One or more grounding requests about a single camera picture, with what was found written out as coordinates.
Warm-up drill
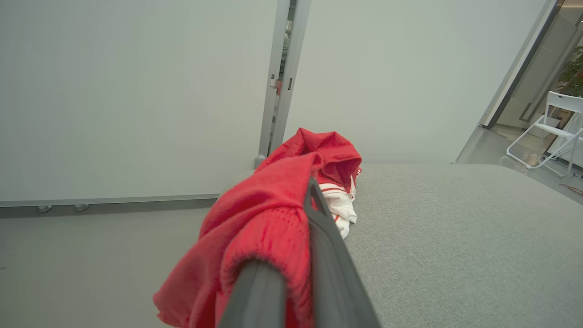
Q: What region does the grey partition corner post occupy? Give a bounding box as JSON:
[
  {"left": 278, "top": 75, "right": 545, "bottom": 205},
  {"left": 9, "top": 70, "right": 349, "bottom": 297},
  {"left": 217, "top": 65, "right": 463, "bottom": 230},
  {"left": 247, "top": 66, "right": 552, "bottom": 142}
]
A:
[
  {"left": 270, "top": 0, "right": 313, "bottom": 153},
  {"left": 258, "top": 0, "right": 292, "bottom": 158}
]

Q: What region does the dark door frame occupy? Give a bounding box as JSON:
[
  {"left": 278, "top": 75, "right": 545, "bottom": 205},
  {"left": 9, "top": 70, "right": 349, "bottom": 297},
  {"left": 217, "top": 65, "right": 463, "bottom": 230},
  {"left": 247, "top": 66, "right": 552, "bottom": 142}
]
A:
[{"left": 479, "top": 0, "right": 562, "bottom": 132}]

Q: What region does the grey partition bottom rail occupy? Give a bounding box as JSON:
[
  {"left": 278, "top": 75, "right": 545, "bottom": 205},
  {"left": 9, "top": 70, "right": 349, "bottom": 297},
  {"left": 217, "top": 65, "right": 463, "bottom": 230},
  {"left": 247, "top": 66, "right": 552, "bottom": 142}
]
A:
[{"left": 0, "top": 195, "right": 220, "bottom": 208}]

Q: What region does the grey fabric sofa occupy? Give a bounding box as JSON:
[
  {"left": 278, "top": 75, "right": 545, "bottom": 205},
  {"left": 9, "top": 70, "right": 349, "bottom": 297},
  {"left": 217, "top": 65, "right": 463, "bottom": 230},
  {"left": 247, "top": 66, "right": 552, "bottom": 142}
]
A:
[{"left": 219, "top": 163, "right": 583, "bottom": 328}]

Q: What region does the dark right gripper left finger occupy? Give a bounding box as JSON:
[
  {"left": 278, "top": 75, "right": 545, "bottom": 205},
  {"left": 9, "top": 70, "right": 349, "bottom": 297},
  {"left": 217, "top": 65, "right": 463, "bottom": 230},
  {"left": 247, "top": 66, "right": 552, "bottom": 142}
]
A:
[{"left": 218, "top": 260, "right": 287, "bottom": 328}]

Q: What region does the green potted plant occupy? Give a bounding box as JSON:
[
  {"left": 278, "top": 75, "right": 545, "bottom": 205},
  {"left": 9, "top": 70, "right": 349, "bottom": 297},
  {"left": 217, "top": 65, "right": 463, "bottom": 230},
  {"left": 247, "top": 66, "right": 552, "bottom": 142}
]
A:
[{"left": 557, "top": 58, "right": 583, "bottom": 97}]

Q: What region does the white folding chair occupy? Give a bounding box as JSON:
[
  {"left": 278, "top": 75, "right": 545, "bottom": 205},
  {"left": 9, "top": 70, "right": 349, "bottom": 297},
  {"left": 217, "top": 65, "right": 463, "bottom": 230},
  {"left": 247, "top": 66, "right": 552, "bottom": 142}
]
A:
[{"left": 506, "top": 91, "right": 583, "bottom": 178}]

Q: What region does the red garment with white trim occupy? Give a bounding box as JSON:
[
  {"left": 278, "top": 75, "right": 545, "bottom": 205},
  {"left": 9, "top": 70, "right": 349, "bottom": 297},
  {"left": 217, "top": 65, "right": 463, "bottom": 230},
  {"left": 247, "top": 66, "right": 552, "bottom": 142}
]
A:
[{"left": 153, "top": 128, "right": 363, "bottom": 328}]

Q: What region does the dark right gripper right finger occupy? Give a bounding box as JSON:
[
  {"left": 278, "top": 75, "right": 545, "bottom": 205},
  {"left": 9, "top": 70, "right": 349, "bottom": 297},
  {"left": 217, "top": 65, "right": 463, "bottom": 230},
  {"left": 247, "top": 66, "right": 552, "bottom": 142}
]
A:
[{"left": 303, "top": 177, "right": 381, "bottom": 328}]

